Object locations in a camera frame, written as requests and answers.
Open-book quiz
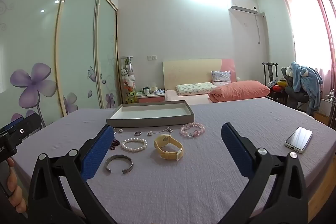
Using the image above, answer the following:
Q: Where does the small printed cushion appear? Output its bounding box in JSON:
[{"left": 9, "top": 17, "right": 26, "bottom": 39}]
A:
[{"left": 211, "top": 71, "right": 232, "bottom": 87}]

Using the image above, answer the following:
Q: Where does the yellow wrist watch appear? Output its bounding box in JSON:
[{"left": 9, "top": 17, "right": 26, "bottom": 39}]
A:
[{"left": 154, "top": 134, "right": 184, "bottom": 161}]

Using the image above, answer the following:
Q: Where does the smartphone with white case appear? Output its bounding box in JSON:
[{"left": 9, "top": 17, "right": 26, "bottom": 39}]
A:
[{"left": 285, "top": 126, "right": 313, "bottom": 153}]

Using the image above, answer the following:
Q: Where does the white air conditioner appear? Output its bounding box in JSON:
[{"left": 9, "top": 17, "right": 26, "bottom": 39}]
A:
[{"left": 228, "top": 0, "right": 258, "bottom": 15}]

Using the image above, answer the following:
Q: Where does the white patterned pillow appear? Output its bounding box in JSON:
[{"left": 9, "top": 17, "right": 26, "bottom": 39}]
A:
[{"left": 175, "top": 82, "right": 216, "bottom": 97}]

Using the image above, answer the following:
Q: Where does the pink curtain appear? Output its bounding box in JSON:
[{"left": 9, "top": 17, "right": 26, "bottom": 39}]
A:
[{"left": 280, "top": 0, "right": 336, "bottom": 122}]

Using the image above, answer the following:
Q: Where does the pink pillow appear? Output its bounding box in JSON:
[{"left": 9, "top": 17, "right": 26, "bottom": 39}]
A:
[{"left": 209, "top": 80, "right": 270, "bottom": 103}]

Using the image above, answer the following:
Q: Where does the clear tube of plush toys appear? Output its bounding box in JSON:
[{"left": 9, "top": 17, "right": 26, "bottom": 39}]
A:
[{"left": 120, "top": 56, "right": 139, "bottom": 104}]

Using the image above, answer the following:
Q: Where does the person's left hand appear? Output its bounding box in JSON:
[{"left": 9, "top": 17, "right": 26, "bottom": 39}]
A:
[{"left": 6, "top": 158, "right": 27, "bottom": 212}]

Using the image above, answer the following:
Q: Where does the metal rack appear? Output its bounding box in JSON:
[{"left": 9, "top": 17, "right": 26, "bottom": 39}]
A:
[{"left": 324, "top": 90, "right": 336, "bottom": 125}]

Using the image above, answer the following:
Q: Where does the dark brown bracelet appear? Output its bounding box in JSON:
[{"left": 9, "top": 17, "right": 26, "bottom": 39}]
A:
[{"left": 105, "top": 155, "right": 134, "bottom": 174}]

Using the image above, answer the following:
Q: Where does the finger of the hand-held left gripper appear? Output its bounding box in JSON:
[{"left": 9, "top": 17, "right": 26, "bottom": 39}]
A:
[{"left": 0, "top": 112, "right": 42, "bottom": 147}]

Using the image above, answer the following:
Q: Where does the dark wooden chair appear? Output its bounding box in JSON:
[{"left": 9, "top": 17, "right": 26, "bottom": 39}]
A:
[{"left": 262, "top": 62, "right": 279, "bottom": 89}]

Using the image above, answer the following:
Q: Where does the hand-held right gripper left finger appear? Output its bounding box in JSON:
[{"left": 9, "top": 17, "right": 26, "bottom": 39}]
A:
[{"left": 28, "top": 124, "right": 116, "bottom": 224}]

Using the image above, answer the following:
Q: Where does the pink nightstand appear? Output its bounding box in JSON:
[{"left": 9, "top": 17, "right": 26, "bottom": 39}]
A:
[{"left": 138, "top": 94, "right": 165, "bottom": 103}]

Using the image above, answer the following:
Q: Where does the grey office chair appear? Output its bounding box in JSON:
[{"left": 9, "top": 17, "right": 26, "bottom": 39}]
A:
[{"left": 281, "top": 67, "right": 315, "bottom": 110}]

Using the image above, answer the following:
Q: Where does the cream and pink headboard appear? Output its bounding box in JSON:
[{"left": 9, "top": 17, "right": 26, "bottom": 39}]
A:
[{"left": 163, "top": 58, "right": 236, "bottom": 91}]

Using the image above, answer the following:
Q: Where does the grey shallow tray box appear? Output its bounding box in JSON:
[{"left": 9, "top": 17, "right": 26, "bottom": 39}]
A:
[{"left": 106, "top": 100, "right": 195, "bottom": 128}]

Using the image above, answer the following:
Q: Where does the purple bed sheet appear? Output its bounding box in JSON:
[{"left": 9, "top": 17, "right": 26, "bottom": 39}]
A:
[{"left": 14, "top": 97, "right": 336, "bottom": 224}]

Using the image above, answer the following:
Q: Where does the floral sliding door wardrobe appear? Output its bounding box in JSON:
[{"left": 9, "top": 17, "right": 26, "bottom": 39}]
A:
[{"left": 0, "top": 0, "right": 118, "bottom": 128}]

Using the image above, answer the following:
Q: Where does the air conditioner hose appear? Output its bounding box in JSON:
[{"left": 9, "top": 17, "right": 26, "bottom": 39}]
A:
[{"left": 256, "top": 13, "right": 262, "bottom": 44}]

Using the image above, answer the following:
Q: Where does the white pearl bracelet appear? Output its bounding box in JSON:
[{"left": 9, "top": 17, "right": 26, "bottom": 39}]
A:
[{"left": 121, "top": 138, "right": 148, "bottom": 152}]

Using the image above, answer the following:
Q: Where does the blue plush garment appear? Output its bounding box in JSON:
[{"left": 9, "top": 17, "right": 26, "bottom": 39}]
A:
[{"left": 290, "top": 61, "right": 323, "bottom": 116}]

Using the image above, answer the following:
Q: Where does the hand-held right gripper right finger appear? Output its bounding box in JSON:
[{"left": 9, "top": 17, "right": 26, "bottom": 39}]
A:
[{"left": 221, "top": 122, "right": 309, "bottom": 224}]

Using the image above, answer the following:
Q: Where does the pink bead bracelet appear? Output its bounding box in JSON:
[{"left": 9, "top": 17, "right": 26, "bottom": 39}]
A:
[{"left": 180, "top": 122, "right": 206, "bottom": 138}]

